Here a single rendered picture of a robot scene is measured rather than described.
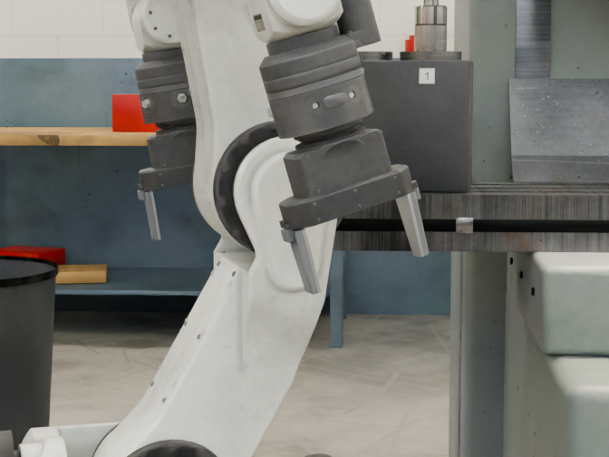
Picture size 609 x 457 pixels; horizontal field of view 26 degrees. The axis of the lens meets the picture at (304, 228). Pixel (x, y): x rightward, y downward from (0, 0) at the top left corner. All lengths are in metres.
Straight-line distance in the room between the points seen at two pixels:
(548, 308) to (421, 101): 0.35
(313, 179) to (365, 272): 5.07
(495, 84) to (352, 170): 1.20
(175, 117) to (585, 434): 0.61
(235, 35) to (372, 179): 0.27
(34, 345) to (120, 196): 2.95
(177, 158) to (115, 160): 4.71
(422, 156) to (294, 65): 0.77
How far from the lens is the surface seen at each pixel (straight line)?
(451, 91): 1.88
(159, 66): 1.56
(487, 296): 2.37
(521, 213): 1.87
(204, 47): 1.35
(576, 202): 1.88
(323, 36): 1.15
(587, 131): 2.31
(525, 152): 2.28
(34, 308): 3.38
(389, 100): 1.89
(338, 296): 5.44
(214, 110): 1.35
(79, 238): 6.36
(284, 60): 1.14
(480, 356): 2.39
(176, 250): 6.28
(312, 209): 1.15
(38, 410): 3.47
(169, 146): 1.58
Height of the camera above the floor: 1.13
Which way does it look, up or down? 7 degrees down
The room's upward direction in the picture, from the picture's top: straight up
